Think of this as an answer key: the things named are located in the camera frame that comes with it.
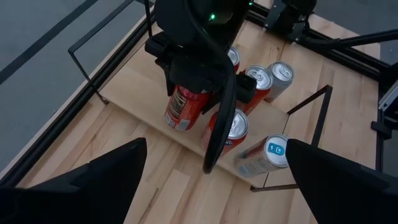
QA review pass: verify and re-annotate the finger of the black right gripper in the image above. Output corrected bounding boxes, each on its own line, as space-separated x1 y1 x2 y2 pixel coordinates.
164 65 177 97
203 91 223 115

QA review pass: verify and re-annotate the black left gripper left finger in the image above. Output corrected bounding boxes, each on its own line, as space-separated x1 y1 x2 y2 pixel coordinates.
0 138 148 224

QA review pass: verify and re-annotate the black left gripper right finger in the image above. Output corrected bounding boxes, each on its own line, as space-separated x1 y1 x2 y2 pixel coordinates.
285 138 398 224

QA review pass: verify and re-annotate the red Fanta soda can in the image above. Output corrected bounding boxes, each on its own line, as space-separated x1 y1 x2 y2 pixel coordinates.
236 64 275 116
226 46 241 73
164 85 213 131
200 108 249 156

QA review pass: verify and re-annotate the silver and red can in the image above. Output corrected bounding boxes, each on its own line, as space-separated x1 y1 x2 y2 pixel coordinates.
263 60 295 104

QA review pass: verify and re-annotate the tall blue silver can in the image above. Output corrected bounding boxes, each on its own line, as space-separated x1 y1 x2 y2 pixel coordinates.
234 133 290 179

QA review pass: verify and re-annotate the black metal wood-board shelf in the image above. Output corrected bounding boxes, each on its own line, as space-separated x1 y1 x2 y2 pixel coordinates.
67 0 333 193

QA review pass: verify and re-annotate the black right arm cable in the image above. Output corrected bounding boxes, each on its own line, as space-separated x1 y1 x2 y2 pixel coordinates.
183 0 238 175

